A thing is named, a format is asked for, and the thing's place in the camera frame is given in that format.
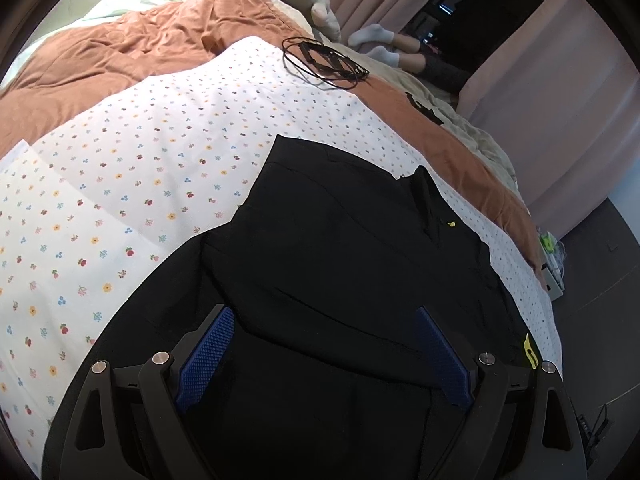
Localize coiled black cable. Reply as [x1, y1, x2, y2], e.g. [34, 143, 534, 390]
[282, 36, 371, 91]

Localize white box with green item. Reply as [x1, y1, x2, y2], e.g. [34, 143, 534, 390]
[537, 230, 566, 301]

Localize floral white bedsheet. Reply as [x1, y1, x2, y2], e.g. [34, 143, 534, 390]
[0, 35, 563, 461]

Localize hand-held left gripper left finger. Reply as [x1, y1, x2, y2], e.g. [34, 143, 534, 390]
[42, 304, 236, 480]

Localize beige blanket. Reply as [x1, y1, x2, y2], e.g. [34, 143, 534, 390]
[330, 40, 521, 196]

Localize orange quilt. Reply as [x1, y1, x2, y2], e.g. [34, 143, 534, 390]
[0, 0, 546, 281]

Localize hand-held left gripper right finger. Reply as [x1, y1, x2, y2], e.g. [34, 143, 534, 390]
[415, 306, 588, 480]

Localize dark window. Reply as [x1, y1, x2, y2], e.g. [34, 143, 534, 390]
[405, 0, 546, 86]

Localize black garment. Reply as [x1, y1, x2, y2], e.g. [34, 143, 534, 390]
[47, 134, 541, 480]

